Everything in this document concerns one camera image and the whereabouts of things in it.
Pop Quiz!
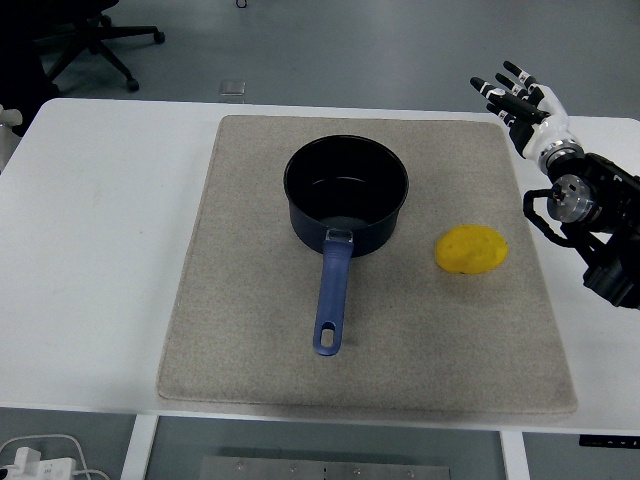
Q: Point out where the white cable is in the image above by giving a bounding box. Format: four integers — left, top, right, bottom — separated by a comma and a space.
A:
0, 433, 109, 480

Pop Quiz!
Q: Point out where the white table leg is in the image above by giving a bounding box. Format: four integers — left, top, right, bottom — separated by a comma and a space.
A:
121, 414, 161, 480
499, 429, 531, 480

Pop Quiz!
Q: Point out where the white rounded object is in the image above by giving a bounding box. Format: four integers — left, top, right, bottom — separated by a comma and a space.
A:
0, 103, 25, 139

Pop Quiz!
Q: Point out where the white power adapter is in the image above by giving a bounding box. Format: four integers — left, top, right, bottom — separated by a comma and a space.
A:
0, 446, 77, 480

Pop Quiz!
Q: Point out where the beige felt mat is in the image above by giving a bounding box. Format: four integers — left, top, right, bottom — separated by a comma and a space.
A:
157, 114, 580, 416

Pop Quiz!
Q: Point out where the blue pot with handle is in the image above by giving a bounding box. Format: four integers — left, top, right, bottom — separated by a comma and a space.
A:
283, 134, 411, 357

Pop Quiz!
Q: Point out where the black table control panel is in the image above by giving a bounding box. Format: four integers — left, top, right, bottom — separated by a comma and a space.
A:
578, 435, 640, 448

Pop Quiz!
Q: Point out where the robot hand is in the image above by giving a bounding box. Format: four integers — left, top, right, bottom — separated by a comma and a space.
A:
469, 60, 574, 161

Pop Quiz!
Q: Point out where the grey metal plate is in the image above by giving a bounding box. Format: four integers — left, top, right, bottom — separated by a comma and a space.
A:
199, 455, 453, 480

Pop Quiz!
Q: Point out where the person's leg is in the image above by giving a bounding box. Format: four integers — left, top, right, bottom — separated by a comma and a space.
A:
0, 0, 62, 139

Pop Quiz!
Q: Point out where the black office chair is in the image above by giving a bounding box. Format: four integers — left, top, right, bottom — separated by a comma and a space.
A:
29, 0, 167, 94

